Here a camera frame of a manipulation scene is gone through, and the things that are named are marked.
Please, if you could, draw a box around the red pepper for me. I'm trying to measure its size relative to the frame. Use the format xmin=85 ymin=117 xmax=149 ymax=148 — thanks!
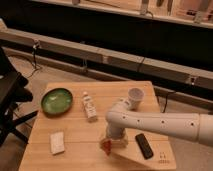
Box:
xmin=102 ymin=140 xmax=111 ymax=155

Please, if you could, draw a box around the white paper cup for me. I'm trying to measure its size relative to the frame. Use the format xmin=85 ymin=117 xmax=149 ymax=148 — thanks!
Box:
xmin=128 ymin=88 xmax=144 ymax=110

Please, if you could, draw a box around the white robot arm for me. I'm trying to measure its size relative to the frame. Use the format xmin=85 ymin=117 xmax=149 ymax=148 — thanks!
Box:
xmin=100 ymin=98 xmax=213 ymax=147

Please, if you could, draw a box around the black chair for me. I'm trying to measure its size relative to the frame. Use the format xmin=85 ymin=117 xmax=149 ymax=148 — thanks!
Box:
xmin=0 ymin=46 xmax=37 ymax=147

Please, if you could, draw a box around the white squeeze bottle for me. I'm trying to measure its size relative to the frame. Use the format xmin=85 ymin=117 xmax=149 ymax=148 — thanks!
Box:
xmin=82 ymin=92 xmax=98 ymax=122

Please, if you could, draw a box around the black remote control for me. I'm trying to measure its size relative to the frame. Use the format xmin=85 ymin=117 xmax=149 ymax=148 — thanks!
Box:
xmin=135 ymin=134 xmax=154 ymax=159

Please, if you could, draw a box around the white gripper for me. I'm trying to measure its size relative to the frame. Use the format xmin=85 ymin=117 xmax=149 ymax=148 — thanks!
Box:
xmin=99 ymin=125 xmax=128 ymax=148

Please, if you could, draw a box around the black cable on floor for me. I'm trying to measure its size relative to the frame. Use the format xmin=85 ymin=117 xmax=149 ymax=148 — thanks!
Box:
xmin=27 ymin=40 xmax=42 ymax=79

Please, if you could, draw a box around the green bowl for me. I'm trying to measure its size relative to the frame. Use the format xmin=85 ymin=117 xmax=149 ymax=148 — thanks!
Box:
xmin=41 ymin=88 xmax=73 ymax=116

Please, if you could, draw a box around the white sponge block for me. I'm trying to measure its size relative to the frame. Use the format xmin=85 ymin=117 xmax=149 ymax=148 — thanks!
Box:
xmin=50 ymin=132 xmax=65 ymax=155

